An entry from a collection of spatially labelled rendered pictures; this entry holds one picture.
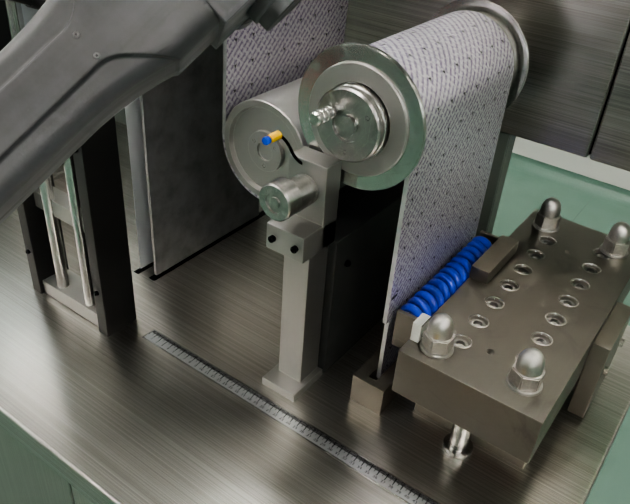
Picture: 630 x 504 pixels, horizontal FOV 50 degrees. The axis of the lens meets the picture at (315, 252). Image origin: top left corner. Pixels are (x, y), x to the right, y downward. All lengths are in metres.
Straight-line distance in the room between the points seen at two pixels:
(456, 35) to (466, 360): 0.35
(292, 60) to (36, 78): 0.59
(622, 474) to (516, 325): 1.39
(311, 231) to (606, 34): 0.44
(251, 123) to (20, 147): 0.49
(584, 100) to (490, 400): 0.42
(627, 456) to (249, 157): 1.66
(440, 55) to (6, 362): 0.63
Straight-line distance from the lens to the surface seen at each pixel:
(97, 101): 0.32
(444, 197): 0.78
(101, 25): 0.32
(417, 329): 0.74
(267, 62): 0.84
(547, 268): 0.92
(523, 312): 0.83
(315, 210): 0.71
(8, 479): 1.13
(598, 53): 0.92
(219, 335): 0.93
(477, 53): 0.78
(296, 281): 0.76
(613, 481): 2.13
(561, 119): 0.96
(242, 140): 0.80
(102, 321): 0.93
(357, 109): 0.65
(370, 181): 0.69
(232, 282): 1.02
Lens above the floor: 1.51
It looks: 34 degrees down
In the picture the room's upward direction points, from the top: 4 degrees clockwise
